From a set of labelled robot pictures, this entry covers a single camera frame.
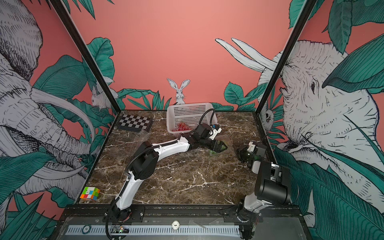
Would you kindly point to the clear plastic clamshell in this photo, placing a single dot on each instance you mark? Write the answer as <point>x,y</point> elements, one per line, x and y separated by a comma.
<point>231,142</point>
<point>143,136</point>

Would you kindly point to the black right frame post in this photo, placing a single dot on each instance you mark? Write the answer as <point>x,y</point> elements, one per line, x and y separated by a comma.
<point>298,27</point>

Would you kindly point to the white slotted cable duct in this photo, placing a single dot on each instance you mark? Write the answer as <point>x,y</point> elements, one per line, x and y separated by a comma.
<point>152,230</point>

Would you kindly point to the black left frame post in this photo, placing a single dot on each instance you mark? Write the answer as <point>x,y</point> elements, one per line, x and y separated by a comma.
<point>71,28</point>

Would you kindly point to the red grape bunch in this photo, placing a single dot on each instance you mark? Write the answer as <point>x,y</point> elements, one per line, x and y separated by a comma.
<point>182,127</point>

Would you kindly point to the black white chessboard box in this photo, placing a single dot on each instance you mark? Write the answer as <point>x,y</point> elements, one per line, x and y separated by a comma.
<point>135,123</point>

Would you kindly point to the colourful rubik cube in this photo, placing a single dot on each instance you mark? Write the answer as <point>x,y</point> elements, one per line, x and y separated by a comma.
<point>90,193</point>

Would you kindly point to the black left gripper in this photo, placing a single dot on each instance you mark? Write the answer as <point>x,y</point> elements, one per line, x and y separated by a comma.
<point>214,143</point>

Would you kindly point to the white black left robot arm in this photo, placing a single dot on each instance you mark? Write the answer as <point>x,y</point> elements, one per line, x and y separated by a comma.
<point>145,161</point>

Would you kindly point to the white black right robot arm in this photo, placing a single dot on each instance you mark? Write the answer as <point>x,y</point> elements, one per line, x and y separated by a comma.
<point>274,182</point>

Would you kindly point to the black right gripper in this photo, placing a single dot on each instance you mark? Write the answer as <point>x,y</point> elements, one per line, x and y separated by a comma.
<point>242,151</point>

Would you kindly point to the white perforated plastic basket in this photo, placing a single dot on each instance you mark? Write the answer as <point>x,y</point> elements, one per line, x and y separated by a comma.
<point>187,113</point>

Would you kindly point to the black frame post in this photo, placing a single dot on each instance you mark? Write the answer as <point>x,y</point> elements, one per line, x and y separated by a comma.
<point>71,28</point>
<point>298,27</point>

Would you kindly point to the black front mounting rail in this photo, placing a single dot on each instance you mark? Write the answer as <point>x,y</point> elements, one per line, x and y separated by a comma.
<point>137,213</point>

